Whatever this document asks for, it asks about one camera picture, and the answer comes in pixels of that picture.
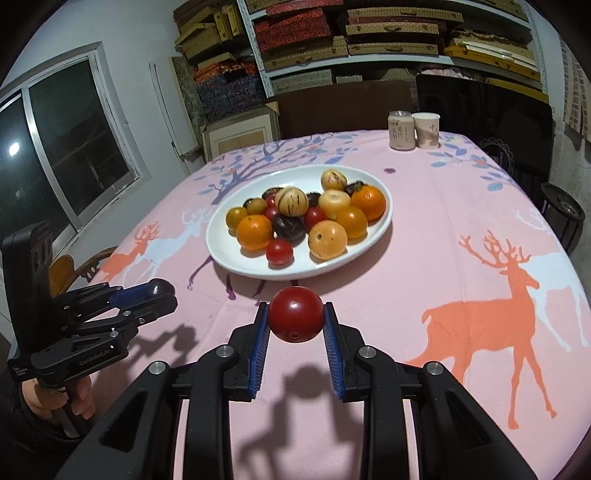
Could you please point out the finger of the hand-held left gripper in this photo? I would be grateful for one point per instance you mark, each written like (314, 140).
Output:
(147, 311)
(134, 295)

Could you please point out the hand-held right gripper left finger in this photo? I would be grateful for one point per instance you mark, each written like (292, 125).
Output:
(259, 350)

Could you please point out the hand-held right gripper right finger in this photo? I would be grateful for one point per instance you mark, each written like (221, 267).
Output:
(333, 350)

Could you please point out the dark purple plum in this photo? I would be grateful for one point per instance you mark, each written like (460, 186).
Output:
(162, 288)

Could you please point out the red cherry tomato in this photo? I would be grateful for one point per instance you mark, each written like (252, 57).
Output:
(270, 213)
(271, 201)
(295, 314)
(279, 251)
(315, 217)

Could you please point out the white oval plate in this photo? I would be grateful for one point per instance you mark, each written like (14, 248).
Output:
(226, 254)

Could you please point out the tan striped round melon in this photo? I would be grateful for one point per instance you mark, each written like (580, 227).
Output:
(327, 239)

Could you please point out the large orange mandarin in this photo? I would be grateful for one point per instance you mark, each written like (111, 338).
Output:
(254, 230)

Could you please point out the yellow orange round fruit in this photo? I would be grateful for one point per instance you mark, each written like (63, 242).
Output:
(236, 217)
(352, 222)

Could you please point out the pale yellow round melon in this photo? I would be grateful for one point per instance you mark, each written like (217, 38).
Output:
(334, 204)

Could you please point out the striped yellow pepino melon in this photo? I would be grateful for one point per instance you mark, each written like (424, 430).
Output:
(292, 201)

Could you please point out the small orange mandarin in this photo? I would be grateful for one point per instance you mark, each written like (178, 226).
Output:
(368, 201)

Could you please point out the dark purple mangosteen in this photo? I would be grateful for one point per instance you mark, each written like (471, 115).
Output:
(272, 190)

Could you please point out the small yellow pepino melon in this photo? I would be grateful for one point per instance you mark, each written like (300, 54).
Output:
(333, 180)

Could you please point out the person's left hand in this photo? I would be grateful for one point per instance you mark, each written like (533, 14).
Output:
(60, 399)

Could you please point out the brown wooden chair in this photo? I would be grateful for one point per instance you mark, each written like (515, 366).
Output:
(60, 272)

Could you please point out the white framed dark window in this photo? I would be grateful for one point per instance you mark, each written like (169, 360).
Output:
(69, 152)

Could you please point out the pink deer printed tablecloth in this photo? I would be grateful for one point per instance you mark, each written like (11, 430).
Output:
(415, 230)

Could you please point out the beige framed panel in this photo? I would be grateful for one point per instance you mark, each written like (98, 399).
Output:
(240, 134)

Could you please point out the grey marbled slab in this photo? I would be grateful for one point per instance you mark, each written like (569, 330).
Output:
(187, 106)

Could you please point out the stack of patterned fabric bins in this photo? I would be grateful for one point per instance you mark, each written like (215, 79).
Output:
(231, 94)

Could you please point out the beige drink can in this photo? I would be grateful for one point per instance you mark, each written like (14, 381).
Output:
(400, 131)

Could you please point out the beige paper cup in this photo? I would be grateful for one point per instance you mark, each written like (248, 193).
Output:
(427, 130)

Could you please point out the black round stool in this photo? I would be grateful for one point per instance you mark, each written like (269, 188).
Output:
(561, 221)

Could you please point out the white metal shelf rack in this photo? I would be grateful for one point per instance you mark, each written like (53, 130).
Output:
(254, 46)

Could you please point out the shelf with flat boxes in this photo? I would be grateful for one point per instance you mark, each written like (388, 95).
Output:
(392, 30)

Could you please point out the brick patterned curtain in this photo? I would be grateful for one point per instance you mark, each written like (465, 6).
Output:
(577, 92)

